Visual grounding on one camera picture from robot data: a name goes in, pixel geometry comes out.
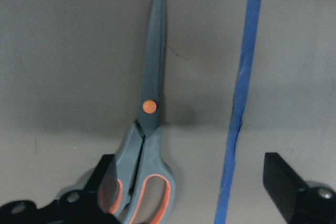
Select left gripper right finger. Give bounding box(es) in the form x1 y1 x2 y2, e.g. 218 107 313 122
263 152 307 223

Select grey orange scissors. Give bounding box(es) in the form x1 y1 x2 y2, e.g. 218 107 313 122
110 0 176 223

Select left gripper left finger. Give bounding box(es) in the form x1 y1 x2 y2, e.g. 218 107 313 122
83 154 118 214

